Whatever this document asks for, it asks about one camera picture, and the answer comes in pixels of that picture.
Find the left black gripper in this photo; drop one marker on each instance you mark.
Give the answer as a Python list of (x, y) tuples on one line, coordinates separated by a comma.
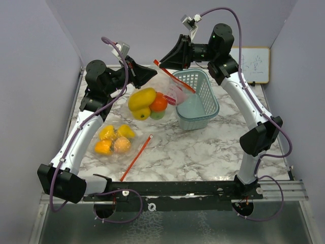
[(138, 74)]

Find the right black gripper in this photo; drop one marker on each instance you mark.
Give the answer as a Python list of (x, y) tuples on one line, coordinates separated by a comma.
[(179, 57)]

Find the yellow mango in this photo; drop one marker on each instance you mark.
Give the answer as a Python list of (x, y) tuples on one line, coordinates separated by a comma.
[(141, 99)]

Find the clear zip bag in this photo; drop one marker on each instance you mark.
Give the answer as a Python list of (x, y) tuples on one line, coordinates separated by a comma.
[(167, 84), (138, 144)]

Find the orange tangerine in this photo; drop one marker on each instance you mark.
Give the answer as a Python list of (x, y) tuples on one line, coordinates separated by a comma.
[(122, 145), (159, 104)]

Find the red apple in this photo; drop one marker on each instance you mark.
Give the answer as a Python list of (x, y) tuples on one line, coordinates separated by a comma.
[(182, 96)]

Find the yellow apple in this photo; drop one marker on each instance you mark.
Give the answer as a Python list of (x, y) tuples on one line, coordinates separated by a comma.
[(142, 114)]

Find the green apple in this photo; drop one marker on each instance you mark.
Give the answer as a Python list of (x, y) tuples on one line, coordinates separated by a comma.
[(157, 115)]

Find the yellow pear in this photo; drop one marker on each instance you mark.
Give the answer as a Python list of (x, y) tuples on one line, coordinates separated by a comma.
[(125, 131)]

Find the blue plastic basket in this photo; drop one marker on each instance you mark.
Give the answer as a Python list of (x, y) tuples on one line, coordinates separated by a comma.
[(196, 112)]

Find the yellow bell pepper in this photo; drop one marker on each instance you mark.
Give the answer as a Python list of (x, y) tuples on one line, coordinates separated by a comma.
[(108, 133)]

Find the orange bell pepper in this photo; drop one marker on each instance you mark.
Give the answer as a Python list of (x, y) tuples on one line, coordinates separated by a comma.
[(103, 147)]

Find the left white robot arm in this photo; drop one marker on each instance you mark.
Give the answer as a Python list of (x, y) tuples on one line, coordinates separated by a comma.
[(60, 177)]

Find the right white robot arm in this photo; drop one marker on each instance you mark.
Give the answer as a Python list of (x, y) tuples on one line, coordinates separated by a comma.
[(223, 68)]

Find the small whiteboard with writing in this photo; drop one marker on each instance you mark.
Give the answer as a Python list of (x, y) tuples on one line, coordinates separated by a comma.
[(255, 64)]

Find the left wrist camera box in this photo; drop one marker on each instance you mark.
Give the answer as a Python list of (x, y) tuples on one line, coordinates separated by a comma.
[(123, 48)]

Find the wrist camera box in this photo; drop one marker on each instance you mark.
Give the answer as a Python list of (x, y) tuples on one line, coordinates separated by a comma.
[(191, 22), (123, 48)]

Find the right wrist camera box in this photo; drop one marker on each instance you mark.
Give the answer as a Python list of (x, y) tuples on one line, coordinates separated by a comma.
[(191, 22)]

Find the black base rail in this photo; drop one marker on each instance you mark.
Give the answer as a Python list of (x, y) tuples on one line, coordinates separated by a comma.
[(178, 195)]

